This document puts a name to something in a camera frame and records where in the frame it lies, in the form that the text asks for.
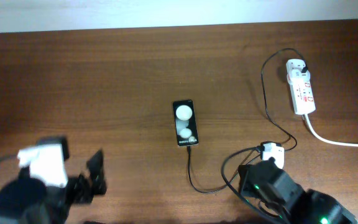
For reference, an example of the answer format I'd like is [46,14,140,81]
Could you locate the black smartphone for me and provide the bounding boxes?
[172,100,199,147]

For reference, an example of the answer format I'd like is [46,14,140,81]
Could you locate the black USB charging cable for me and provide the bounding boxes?
[186,47,309,194]

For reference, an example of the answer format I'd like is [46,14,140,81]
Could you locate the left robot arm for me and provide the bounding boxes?
[0,150,107,223]

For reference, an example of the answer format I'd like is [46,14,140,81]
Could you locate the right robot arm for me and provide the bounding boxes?
[238,158,358,224]

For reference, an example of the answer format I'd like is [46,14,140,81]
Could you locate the white power strip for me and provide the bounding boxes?
[287,74,316,115]

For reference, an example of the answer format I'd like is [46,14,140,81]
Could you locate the white power strip cord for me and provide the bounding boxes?
[302,113,358,149]

